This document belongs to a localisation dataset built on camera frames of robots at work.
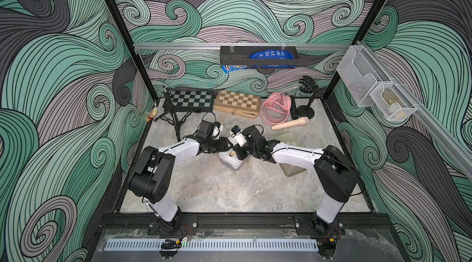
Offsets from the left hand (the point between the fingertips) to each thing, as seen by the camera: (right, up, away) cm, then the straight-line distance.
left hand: (228, 147), depth 91 cm
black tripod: (-29, +16, +3) cm, 33 cm away
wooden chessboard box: (+9, +23, +20) cm, 31 cm away
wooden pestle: (+44, +13, +14) cm, 48 cm away
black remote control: (+40, +20, +20) cm, 49 cm away
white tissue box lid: (+2, -4, -7) cm, 8 cm away
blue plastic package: (+22, +47, 0) cm, 52 cm away
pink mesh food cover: (+30, +20, +23) cm, 43 cm away
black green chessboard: (-24, +25, +23) cm, 41 cm away
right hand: (+4, 0, -2) cm, 4 cm away
